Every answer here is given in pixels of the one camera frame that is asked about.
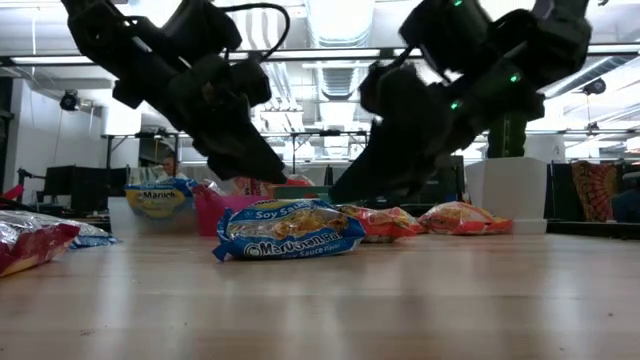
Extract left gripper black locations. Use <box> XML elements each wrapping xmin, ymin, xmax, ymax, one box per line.
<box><xmin>169</xmin><ymin>54</ymin><xmax>290</xmax><ymax>184</ymax></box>

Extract red Maruchan noodle pack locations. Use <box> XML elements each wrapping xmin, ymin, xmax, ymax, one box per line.
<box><xmin>0</xmin><ymin>209</ymin><xmax>81</xmax><ymax>279</ymax></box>
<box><xmin>232</xmin><ymin>177</ymin><xmax>275</xmax><ymax>198</ymax></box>
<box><xmin>192</xmin><ymin>178</ymin><xmax>226</xmax><ymax>199</ymax></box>

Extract pink plastic bin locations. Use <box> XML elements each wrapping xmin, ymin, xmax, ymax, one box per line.
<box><xmin>193</xmin><ymin>193</ymin><xmax>274</xmax><ymax>237</ymax></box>

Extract blue Maruchan noodle pack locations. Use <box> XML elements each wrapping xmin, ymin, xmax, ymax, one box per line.
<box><xmin>123</xmin><ymin>178</ymin><xmax>200</xmax><ymax>221</ymax></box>
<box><xmin>64</xmin><ymin>219</ymin><xmax>120</xmax><ymax>250</ymax></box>
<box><xmin>212</xmin><ymin>198</ymin><xmax>367</xmax><ymax>263</ymax></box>

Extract black background monitor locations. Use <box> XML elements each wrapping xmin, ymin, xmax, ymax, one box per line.
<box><xmin>429</xmin><ymin>154</ymin><xmax>466</xmax><ymax>201</ymax></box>

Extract black ceiling spotlight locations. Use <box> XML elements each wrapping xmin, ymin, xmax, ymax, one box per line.
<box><xmin>582</xmin><ymin>77</ymin><xmax>607</xmax><ymax>96</ymax></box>
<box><xmin>59</xmin><ymin>89</ymin><xmax>81</xmax><ymax>112</ymax></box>

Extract teal plastic bin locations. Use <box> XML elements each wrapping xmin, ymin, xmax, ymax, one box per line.
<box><xmin>272</xmin><ymin>185</ymin><xmax>334</xmax><ymax>202</ymax></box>

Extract white plant pot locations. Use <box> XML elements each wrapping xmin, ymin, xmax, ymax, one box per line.
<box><xmin>464</xmin><ymin>156</ymin><xmax>549</xmax><ymax>235</ymax></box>

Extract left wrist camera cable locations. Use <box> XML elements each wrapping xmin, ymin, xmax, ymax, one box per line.
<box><xmin>219</xmin><ymin>2</ymin><xmax>292</xmax><ymax>64</ymax></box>

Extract clear plastic bin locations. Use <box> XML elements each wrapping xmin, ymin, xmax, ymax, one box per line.
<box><xmin>107</xmin><ymin>195</ymin><xmax>199</xmax><ymax>236</ymax></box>

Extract red background object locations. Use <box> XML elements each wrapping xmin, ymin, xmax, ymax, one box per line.
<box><xmin>0</xmin><ymin>183</ymin><xmax>25</xmax><ymax>202</ymax></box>

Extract person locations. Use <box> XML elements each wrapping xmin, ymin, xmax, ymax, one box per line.
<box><xmin>158</xmin><ymin>152</ymin><xmax>190</xmax><ymax>182</ymax></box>

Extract green cactus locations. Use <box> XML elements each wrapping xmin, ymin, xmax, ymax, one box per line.
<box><xmin>487</xmin><ymin>112</ymin><xmax>530</xmax><ymax>159</ymax></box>

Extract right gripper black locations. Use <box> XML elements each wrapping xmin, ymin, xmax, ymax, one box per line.
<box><xmin>329</xmin><ymin>69</ymin><xmax>479</xmax><ymax>204</ymax></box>

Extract colourful patterned cloth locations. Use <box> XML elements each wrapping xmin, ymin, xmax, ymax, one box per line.
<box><xmin>569</xmin><ymin>160</ymin><xmax>621</xmax><ymax>222</ymax></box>

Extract black background screens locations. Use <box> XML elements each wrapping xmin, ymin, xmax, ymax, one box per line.
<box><xmin>43</xmin><ymin>165</ymin><xmax>129</xmax><ymax>211</ymax></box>

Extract dark background furniture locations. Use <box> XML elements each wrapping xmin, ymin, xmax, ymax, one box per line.
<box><xmin>612</xmin><ymin>172</ymin><xmax>640</xmax><ymax>224</ymax></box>

